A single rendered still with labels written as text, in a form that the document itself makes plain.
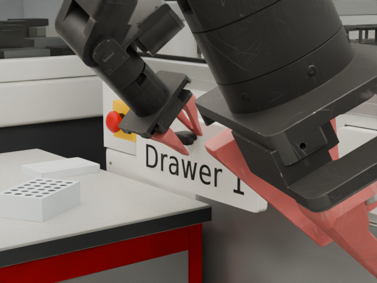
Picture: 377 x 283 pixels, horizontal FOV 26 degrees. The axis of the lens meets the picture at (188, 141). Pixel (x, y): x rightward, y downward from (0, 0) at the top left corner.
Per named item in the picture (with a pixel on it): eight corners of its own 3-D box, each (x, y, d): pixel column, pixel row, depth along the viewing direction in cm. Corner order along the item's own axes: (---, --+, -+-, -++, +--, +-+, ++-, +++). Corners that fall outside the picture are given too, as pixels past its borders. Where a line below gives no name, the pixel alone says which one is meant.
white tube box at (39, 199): (42, 222, 126) (41, 198, 126) (-4, 217, 129) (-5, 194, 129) (81, 202, 138) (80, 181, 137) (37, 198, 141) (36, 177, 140)
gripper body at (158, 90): (194, 82, 110) (163, 46, 106) (152, 142, 107) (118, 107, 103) (166, 78, 115) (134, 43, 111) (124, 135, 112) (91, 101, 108)
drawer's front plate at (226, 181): (257, 214, 110) (259, 133, 108) (136, 176, 132) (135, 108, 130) (267, 211, 111) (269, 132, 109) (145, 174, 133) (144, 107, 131)
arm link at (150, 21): (51, 14, 100) (88, 55, 96) (120, -50, 100) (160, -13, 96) (96, 60, 110) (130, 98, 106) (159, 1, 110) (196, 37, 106)
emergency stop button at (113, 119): (115, 134, 148) (115, 113, 148) (103, 131, 152) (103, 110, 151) (129, 132, 150) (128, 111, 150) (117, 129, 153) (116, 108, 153)
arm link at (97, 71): (76, 51, 106) (88, 67, 101) (115, 16, 106) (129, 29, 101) (109, 86, 110) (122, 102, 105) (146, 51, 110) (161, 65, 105)
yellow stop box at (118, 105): (130, 143, 149) (130, 104, 148) (109, 137, 154) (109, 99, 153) (153, 140, 152) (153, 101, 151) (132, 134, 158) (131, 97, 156)
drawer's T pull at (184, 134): (187, 146, 114) (187, 137, 114) (156, 138, 120) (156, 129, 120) (207, 144, 117) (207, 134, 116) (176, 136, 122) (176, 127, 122)
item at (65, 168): (42, 181, 154) (41, 172, 153) (21, 173, 160) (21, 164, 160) (100, 172, 161) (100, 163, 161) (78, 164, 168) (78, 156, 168)
